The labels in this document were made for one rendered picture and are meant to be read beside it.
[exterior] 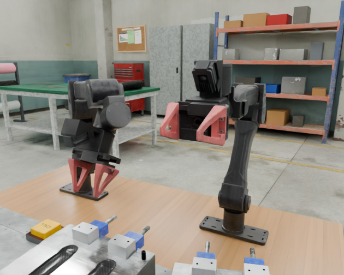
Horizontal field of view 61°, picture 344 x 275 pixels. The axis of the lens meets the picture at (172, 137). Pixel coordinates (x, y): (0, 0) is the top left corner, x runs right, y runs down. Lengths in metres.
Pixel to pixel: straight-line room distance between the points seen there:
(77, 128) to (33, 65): 7.65
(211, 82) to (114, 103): 0.22
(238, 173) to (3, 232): 0.73
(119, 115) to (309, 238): 0.66
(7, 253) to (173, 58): 5.79
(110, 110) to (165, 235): 0.44
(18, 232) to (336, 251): 0.92
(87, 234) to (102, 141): 0.22
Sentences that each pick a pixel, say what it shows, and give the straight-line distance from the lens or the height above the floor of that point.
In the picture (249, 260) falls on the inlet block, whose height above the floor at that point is 0.87.
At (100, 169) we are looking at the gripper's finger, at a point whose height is 1.07.
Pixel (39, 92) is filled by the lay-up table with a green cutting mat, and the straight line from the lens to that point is 4.67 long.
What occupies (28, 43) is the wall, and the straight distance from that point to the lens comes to 8.25.
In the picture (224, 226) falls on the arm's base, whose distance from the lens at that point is 0.93.
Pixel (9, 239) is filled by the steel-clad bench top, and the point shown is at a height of 0.80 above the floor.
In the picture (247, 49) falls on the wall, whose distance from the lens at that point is 6.08.
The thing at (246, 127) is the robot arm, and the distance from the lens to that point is 0.89.
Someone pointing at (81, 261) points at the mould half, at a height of 0.89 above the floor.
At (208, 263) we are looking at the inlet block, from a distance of 0.69.
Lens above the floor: 1.30
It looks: 15 degrees down
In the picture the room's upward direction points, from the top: straight up
